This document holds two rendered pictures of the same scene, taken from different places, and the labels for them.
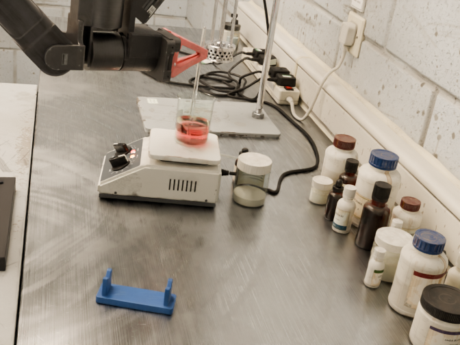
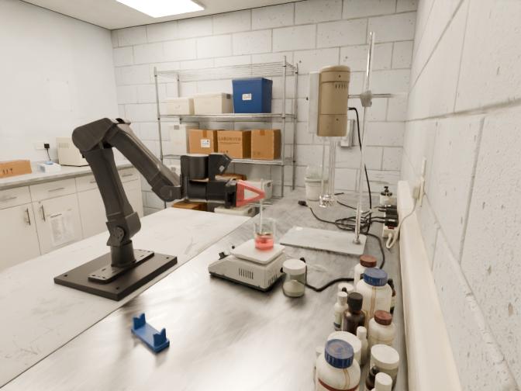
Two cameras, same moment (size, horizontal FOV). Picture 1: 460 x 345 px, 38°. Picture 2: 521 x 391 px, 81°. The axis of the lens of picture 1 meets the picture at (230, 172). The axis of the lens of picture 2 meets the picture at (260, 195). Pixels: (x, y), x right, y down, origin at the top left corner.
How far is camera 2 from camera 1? 0.62 m
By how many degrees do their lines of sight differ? 38
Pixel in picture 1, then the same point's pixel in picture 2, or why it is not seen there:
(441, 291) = not seen: outside the picture
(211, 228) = (248, 303)
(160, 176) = (234, 265)
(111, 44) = (198, 187)
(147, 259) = (189, 313)
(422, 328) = not seen: outside the picture
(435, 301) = not seen: outside the picture
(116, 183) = (215, 266)
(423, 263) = (324, 372)
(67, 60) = (171, 194)
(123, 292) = (145, 329)
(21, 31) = (149, 178)
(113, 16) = (196, 171)
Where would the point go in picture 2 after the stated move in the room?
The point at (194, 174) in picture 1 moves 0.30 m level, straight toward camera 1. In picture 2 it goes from (251, 267) to (153, 326)
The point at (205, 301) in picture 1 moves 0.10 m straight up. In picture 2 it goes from (185, 350) to (182, 305)
